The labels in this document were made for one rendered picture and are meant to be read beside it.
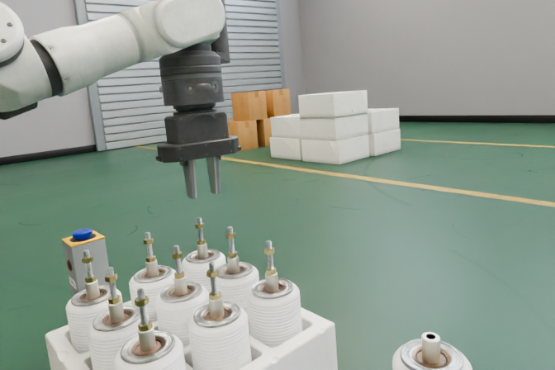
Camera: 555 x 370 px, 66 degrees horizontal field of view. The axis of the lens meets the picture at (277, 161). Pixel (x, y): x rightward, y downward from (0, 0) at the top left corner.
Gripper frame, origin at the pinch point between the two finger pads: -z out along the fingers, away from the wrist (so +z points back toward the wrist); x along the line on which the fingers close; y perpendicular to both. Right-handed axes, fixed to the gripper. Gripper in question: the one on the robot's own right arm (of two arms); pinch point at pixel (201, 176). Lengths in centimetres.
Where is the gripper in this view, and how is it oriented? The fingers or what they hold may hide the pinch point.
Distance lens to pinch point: 66.0
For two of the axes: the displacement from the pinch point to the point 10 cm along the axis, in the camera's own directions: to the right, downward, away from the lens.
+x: 8.5, -1.5, 5.0
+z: -0.8, -9.8, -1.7
